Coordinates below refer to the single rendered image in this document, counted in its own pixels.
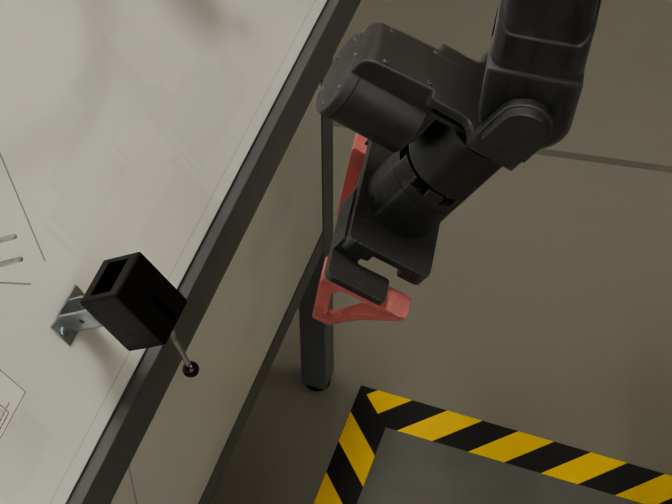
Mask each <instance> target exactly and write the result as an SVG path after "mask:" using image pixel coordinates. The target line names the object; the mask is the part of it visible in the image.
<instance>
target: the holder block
mask: <svg viewBox="0 0 672 504"><path fill-rule="evenodd" d="M186 304H187V299H186V298H185V297H184V296H183V295H182V294H181V293H180V292H179V291H178V290H177V289H176V288H175V287H174V286H173V285H172V284H171V283H170V282H169V281H168V280H167V279H166V278H165V277H164V276H163V275H162V274H161V272H160V271H159V270H158V269H157V268H156V267H155V266H154V265H153V264H152V263H151V262H150V261H149V260H148V259H147V258H146V257H145V256H144V255H143V254H142V253H141V252H136V253H132V254H128V255H124V256H120V257H116V258H111V259H107V260H104V261H103V263H102V264H101V266H100V268H99V270H98V272H97V273H96V275H95V277H94V279H93V280H92V282H91V284H90V286H89V287H88V289H87V291H86V293H84V292H83V291H82V290H81V289H80V288H79V287H78V286H77V285H74V286H73V288H72V290H71V292H70V293H69V295H68V297H67V299H66V300H65V302H64V304H63V306H62V307H61V309H60V311H59V313H58V314H57V316H56V318H55V319H54V321H53V323H52V325H51V326H50V328H51V329H52V330H53V331H54V332H55V333H56V334H57V335H58V336H59V337H60V338H61V339H62V340H63V341H64V342H65V343H66V344H67V345H69V346H71V344H72V342H73V340H74V339H75V337H76V335H77V333H78V332H79V331H82V330H87V329H92V328H97V327H102V326H103V327H104V328H105V329H106V330H107V331H108V332H110V333H111V334H112V335H113V336H114V337H115V338H116V339H117V340H118V341H119V342H120V343H121V344H122V345H123V346H124V347H125V348H126V349H127V350H128V351H133V350H138V349H144V348H149V347H155V346H161V345H165V344H166V343H167V341H168V339H169V337H171V339H172V341H173V343H174V345H175V347H176V349H177V351H178V353H179V354H180V356H181V358H182V360H183V362H184V365H183V368H182V371H183V373H184V375H185V376H186V377H189V378H192V377H195V376H196V375H197V374H198V373H199V366H198V364H197V363H196V362H194V361H190V360H189V359H188V357H187V355H186V353H185V351H184V349H183V347H182V345H181V343H180V341H179V339H178V337H177V335H176V333H175V331H174V327H175V325H176V323H177V321H178V319H179V318H180V316H181V314H182V312H183V310H184V308H185V306H186Z"/></svg>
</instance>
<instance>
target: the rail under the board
mask: <svg viewBox="0 0 672 504"><path fill-rule="evenodd" d="M360 2H361V0H327V2H326V3H325V5H324V7H323V9H322V11H321V13H320V15H319V17H318V19H317V21H316V23H315V25H314V27H313V28H312V30H311V32H310V34H309V36H308V38H307V40H306V42H305V44H304V46H303V48H302V50H301V52H300V53H299V55H298V57H297V59H296V61H295V63H294V65H293V67H292V69H291V71H290V73H289V75H288V77H287V78H286V80H285V82H284V84H283V86H282V88H281V90H280V92H279V94H278V96H277V98H276V100H275V102H274V103H273V105H272V107H271V109H270V111H269V113H268V115H267V117H266V119H265V121H264V123H263V125H262V127H261V129H260V130H259V132H258V134H257V136H256V138H255V140H254V142H253V144H252V146H251V148H250V150H249V152H248V154H247V155H246V157H245V159H244V161H243V163H242V165H241V167H240V169H239V171H238V173H237V175H236V177H235V179H234V180H233V182H232V184H231V186H230V188H229V190H228V192H227V194H226V196H225V198H224V200H223V202H222V204H221V205H220V207H219V209H218V211H217V213H216V215H215V217H214V219H213V221H212V223H211V225H210V227H209V229H208V230H207V232H206V234H205V236H204V238H203V240H202V242H201V244H200V246H199V248H198V250H197V252H196V254H195V256H194V257H193V259H192V261H191V263H190V265H189V267H188V269H187V271H186V273H185V275H184V277H183V279H182V281H181V282H180V284H179V286H178V288H177V290H178V291H179V292H180V293H181V294H182V295H183V296H184V297H185V298H186V299H187V304H186V306H185V308H184V310H183V312H182V314H181V316H180V318H179V319H178V321H177V323H176V325H175V327H174V331H175V333H176V335H177V337H178V339H179V341H180V343H181V345H182V347H183V349H184V351H185V353H186V351H187V349H188V347H189V345H190V343H191V341H192V339H193V337H194V335H195V333H196V331H197V329H198V327H199V325H200V323H201V321H202V319H203V317H204V315H205V313H206V311H207V309H208V307H209V305H210V303H211V301H212V299H213V296H214V294H215V292H216V290H217V288H218V286H219V284H220V282H221V280H222V278H223V276H224V274H225V272H226V270H227V268H228V266H229V264H230V262H231V260H232V258H233V256H234V254H235V252H236V250H237V248H238V246H239V244H240V242H241V240H242V238H243V236H244V234H245V232H246V230H247V228H248V226H249V224H250V222H251V220H252V218H253V216H254V214H255V212H256V210H257V208H258V206H259V204H260V202H261V200H262V198H263V196H264V194H265V192H266V190H267V188H268V186H269V184H270V182H271V180H272V178H273V176H274V174H275V172H276V170H277V168H278V166H279V164H280V162H281V160H282V158H283V156H284V154H285V152H286V150H287V148H288V146H289V144H290V142H291V140H292V138H293V136H294V134H295V132H296V130H297V128H298V126H299V124H300V122H301V120H302V118H303V116H304V114H305V112H306V110H307V108H308V106H309V104H310V102H311V100H312V98H313V96H314V94H315V92H316V90H317V88H318V86H319V84H320V82H321V80H322V78H323V76H324V74H325V72H326V70H327V68H328V66H329V64H330V62H331V60H332V58H333V56H334V54H335V52H336V50H337V48H338V46H339V44H340V42H341V40H342V38H343V36H344V34H345V32H346V30H347V28H348V26H349V24H350V22H351V20H352V18H353V16H354V14H355V12H356V10H357V8H358V6H359V4H360ZM181 361H182V358H181V356H180V354H179V353H178V351H177V349H176V347H175V345H174V343H173V341H172V339H171V337H169V339H168V341H167V343H166V344H165V345H161V346H155V347H149V348H146V350H145V352H144V354H143V356H142V357H141V359H140V361H139V363H138V365H137V367H136V369H135V371H134V373H133V375H132V377H131V379H130V381H129V383H128V384H127V386H126V388H125V390H124V392H123V394H122V396H121V398H120V400H119V402H118V404H117V406H116V408H115V409H114V411H113V413H112V415H111V417H110V419H109V421H108V423H107V425H106V427H105V429H104V431H103V433H102V434H101V436H100V438H99V440H98V442H97V444H96V446H95V448H94V450H93V452H92V454H91V456H90V458H89V459H88V461H87V463H86V465H85V467H84V469H83V471H82V473H81V475H80V477H79V479H78V481H77V483H76V484H75V486H74V488H73V490H72V492H71V494H70V496H69V498H68V500H67V502H66V504H110V503H111V501H112V499H113V497H114V495H115V493H116V491H117V489H118V487H119V485H120V483H121V481H122V479H123V477H124V475H125V473H126V471H127V469H128V467H129V465H130V463H131V461H132V459H133V457H134V455H135V453H136V451H137V449H138V447H139V445H140V443H141V441H142V439H143V437H144V435H145V433H146V431H147V429H148V427H149V425H150V423H151V421H152V419H153V417H154V415H155V413H156V411H157V409H158V407H159V405H160V403H161V401H162V399H163V397H164V395H165V393H166V391H167V389H168V387H169V385H170V383H171V381H172V379H173V377H174V375H175V373H176V371H177V369H178V367H179V365H180V363H181Z"/></svg>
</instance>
